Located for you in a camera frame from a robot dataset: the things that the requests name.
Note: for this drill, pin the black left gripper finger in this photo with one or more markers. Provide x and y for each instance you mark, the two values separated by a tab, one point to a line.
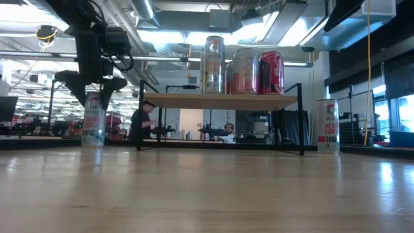
76	82
108	87

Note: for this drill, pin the white Celsius Peach Vibe can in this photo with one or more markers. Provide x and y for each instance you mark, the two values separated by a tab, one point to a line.
328	129
93	129

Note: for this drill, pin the silver Celsius can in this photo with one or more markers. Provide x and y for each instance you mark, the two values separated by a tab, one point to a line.
213	71

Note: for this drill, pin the pink grapefruit sparkling water can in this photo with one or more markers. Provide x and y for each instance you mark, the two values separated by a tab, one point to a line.
246	74

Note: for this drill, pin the red Coca-Cola can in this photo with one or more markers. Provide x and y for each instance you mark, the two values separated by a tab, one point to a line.
271	74

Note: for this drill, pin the black background robot arm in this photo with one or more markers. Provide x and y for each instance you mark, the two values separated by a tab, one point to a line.
211	131

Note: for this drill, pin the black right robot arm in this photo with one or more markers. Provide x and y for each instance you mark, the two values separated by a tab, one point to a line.
343	11

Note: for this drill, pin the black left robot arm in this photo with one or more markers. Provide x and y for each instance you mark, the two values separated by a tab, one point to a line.
74	13

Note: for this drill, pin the red background object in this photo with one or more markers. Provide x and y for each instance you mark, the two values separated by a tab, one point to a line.
113	124

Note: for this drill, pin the person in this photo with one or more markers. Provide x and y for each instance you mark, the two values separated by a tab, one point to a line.
139	123
230	138

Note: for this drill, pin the long ceiling light bar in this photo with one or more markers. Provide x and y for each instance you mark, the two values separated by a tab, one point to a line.
161	58

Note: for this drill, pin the black monitor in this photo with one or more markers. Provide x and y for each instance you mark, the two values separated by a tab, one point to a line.
8	108

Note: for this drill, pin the black curtain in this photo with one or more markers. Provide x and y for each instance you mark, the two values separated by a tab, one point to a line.
288	126

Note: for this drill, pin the black tripod stand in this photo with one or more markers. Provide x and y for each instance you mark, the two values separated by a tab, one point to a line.
351	106

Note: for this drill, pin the black pegboard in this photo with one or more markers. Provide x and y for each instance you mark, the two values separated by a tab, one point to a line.
347	132

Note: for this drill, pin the black window blind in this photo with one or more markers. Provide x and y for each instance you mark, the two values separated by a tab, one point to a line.
399	77

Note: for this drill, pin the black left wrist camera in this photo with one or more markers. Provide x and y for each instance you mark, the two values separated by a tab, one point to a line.
118	40

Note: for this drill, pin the black metal frame rig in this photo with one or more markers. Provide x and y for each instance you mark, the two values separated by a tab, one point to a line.
50	106

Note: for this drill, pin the silver round ventilation duct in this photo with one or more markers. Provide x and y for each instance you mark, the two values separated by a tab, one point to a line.
144	9

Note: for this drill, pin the wooden shelf with black frame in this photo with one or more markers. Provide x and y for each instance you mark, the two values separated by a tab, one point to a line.
220	101

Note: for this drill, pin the black ceiling dome camera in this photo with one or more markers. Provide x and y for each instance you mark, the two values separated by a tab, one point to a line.
308	49

